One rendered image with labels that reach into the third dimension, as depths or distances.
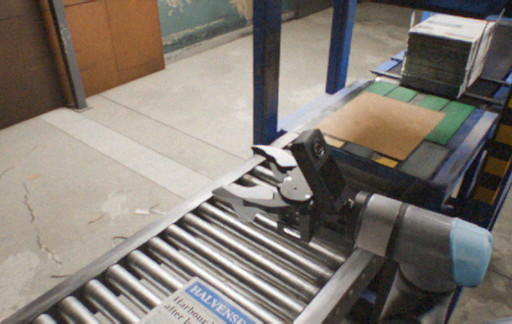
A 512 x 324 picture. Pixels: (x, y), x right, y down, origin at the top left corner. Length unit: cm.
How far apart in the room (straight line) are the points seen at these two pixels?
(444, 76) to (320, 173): 162
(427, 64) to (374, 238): 163
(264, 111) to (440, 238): 124
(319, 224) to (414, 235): 13
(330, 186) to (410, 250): 12
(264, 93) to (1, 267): 162
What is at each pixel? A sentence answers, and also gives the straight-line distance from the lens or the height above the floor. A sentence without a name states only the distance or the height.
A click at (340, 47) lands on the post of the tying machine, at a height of 95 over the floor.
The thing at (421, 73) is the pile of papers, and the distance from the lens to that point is 214.
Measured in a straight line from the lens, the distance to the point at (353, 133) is 165.
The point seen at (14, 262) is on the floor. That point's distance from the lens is 249.
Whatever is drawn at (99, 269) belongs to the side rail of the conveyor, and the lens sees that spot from 113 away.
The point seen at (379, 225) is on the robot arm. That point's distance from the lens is 54.
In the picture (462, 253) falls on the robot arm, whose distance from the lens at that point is 54.
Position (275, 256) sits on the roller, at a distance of 111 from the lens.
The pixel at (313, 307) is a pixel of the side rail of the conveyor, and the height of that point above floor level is 80.
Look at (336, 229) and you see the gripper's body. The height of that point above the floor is 119.
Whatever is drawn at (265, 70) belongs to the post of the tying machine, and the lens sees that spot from 162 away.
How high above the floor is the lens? 159
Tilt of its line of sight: 34 degrees down
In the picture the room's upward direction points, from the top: straight up
